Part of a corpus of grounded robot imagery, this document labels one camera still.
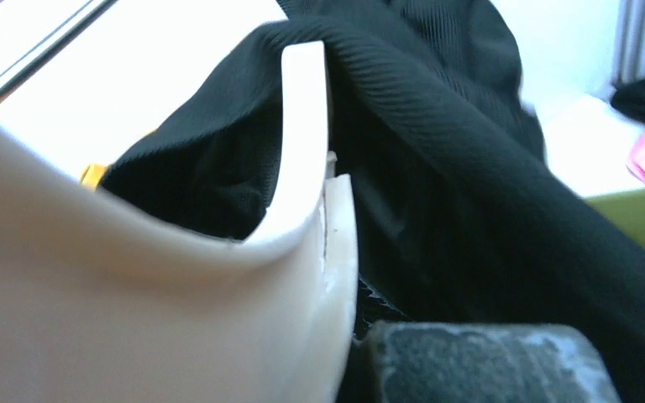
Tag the black skirt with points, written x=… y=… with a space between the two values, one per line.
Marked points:
x=458 y=218

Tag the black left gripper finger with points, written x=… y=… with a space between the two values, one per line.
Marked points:
x=442 y=362

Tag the beige wooden hanger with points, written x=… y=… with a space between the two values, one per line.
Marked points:
x=100 y=302

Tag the yellow skirt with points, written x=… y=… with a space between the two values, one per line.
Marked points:
x=92 y=175

